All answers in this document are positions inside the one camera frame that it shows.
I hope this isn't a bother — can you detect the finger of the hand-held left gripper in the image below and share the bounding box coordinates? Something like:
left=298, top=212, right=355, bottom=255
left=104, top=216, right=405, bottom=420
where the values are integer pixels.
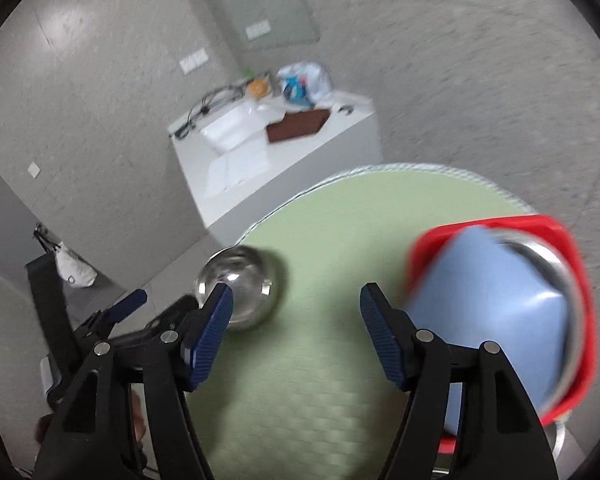
left=74, top=288, right=149, bottom=342
left=111, top=295, right=199, bottom=347

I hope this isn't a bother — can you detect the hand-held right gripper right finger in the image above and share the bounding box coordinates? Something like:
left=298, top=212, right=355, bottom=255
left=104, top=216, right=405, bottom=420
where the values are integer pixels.
left=359, top=282, right=561, bottom=480

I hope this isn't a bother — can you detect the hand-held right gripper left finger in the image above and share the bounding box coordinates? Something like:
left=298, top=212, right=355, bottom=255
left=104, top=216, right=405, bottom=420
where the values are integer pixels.
left=32, top=283, right=234, bottom=480

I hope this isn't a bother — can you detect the steel bowl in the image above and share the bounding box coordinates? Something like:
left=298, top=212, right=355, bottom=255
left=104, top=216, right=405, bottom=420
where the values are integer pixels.
left=497, top=232, right=582, bottom=401
left=194, top=246, right=289, bottom=332

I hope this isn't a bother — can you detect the red plastic basket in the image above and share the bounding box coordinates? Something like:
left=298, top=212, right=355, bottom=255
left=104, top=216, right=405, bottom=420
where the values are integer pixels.
left=404, top=214, right=599, bottom=456

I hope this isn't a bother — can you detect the white hanging bag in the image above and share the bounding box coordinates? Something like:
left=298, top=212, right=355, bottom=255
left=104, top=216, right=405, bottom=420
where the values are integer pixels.
left=54, top=241, right=99, bottom=289

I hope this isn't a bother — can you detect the green round table cloth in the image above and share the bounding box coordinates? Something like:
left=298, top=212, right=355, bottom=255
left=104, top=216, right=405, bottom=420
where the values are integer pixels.
left=182, top=162, right=541, bottom=480

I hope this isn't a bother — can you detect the blue cloth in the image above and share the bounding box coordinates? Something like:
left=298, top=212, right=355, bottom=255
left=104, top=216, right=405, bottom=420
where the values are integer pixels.
left=409, top=225, right=570, bottom=436

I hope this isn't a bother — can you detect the white paper sheet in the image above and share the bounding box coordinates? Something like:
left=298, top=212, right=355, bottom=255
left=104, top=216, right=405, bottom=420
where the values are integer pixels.
left=204, top=147, right=272, bottom=199

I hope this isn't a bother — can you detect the white cabinet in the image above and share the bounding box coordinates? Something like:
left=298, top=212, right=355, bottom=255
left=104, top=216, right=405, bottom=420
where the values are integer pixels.
left=168, top=90, right=384, bottom=232

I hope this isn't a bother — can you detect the white open box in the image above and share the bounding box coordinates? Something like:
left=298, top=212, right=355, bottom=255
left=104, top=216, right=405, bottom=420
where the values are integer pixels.
left=200, top=104, right=272, bottom=152

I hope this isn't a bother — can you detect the brown cardboard box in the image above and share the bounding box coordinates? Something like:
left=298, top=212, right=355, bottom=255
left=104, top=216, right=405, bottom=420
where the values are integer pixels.
left=265, top=108, right=330, bottom=144

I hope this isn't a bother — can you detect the white plastic bag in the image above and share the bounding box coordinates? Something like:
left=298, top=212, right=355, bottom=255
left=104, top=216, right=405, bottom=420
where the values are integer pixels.
left=277, top=62, right=332, bottom=107

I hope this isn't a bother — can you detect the black cable bundle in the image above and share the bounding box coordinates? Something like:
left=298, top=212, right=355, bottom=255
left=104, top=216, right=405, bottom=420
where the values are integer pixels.
left=174, top=86, right=247, bottom=139

